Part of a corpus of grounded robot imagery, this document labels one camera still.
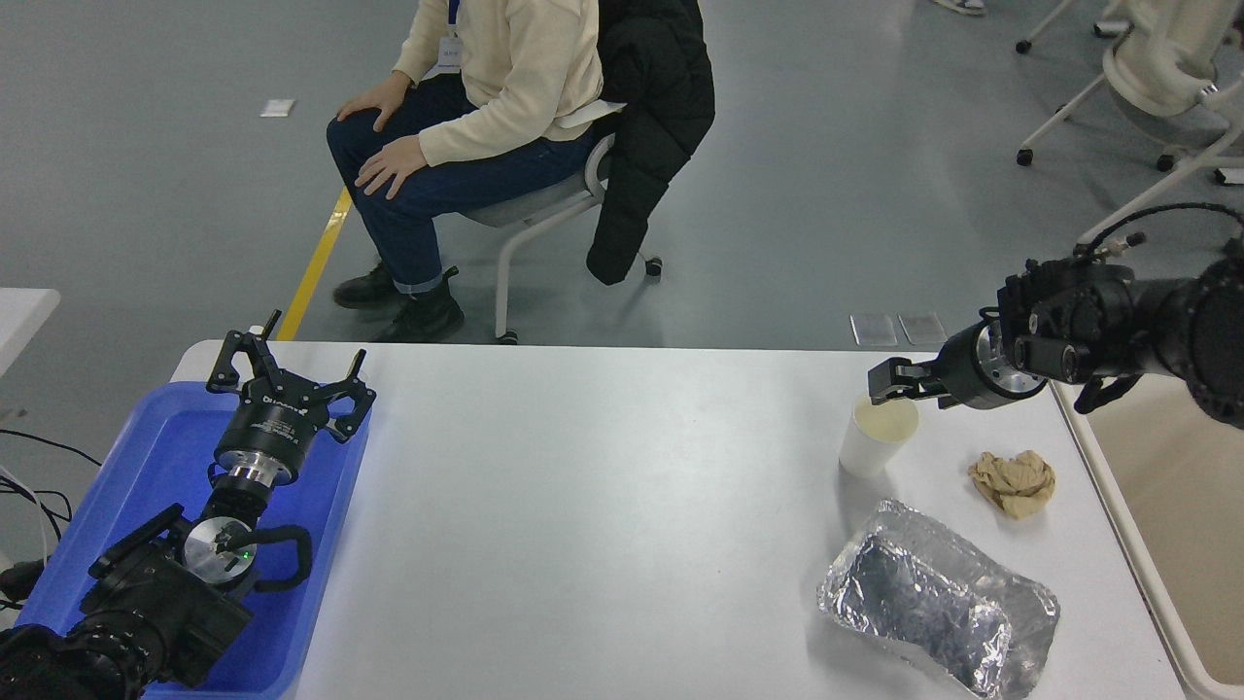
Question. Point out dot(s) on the black power adapter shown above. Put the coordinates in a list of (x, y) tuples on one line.
[(19, 581)]

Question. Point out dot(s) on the white sneaker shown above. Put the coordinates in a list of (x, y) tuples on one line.
[(962, 5)]

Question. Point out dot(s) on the white paper cup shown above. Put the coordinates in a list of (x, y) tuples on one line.
[(868, 449)]

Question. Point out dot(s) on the person's left hand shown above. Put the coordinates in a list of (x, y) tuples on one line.
[(397, 163)]

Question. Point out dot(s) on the person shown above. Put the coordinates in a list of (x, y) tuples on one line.
[(525, 68)]

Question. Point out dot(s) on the blue plastic tray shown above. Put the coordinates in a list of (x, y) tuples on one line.
[(155, 457)]

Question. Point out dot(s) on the grey floor plate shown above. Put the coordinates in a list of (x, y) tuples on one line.
[(873, 331), (921, 329)]

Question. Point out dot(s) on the large pale bin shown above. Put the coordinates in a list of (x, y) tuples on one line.
[(1166, 506)]

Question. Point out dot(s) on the white office chair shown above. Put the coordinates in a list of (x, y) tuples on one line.
[(1161, 68), (1038, 24)]

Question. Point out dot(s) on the black jacket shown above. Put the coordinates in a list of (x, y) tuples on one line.
[(651, 87)]

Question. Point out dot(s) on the white side table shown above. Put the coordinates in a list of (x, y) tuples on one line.
[(24, 321)]

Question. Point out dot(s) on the person's right forearm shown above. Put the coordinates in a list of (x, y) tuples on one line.
[(416, 49)]

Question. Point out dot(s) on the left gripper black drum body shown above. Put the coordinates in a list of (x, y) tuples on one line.
[(267, 428)]

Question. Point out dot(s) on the person's left forearm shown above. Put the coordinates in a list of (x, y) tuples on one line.
[(481, 131)]

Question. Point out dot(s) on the crumpled silver foil tray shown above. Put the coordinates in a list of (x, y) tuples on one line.
[(938, 603)]

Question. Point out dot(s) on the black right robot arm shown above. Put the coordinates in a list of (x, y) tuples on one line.
[(1147, 321)]

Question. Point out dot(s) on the person's right hand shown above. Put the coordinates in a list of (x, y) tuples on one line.
[(379, 100)]

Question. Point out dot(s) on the crumpled tan paper ball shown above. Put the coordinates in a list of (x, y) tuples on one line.
[(1013, 483)]

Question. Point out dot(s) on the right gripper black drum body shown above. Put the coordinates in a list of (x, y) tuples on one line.
[(962, 369)]

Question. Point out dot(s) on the grey rolling chair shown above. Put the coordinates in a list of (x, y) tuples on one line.
[(530, 209)]

